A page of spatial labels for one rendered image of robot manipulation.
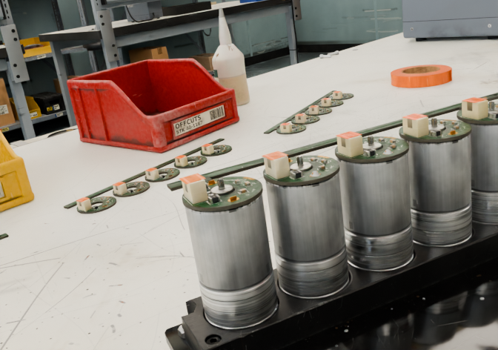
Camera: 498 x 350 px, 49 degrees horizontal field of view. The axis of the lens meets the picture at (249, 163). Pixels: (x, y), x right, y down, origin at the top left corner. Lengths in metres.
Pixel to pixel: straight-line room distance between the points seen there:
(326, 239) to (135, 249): 0.14
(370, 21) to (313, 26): 0.76
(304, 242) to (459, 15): 0.69
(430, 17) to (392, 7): 4.88
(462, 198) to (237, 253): 0.09
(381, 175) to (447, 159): 0.03
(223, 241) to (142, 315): 0.08
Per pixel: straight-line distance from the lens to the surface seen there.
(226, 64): 0.57
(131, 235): 0.31
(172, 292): 0.25
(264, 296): 0.18
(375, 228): 0.19
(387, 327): 0.19
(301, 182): 0.17
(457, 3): 0.84
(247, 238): 0.16
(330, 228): 0.18
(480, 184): 0.23
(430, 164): 0.20
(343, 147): 0.19
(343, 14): 6.09
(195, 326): 0.18
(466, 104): 0.22
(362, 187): 0.19
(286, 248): 0.18
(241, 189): 0.17
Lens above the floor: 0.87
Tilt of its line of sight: 18 degrees down
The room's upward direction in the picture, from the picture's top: 8 degrees counter-clockwise
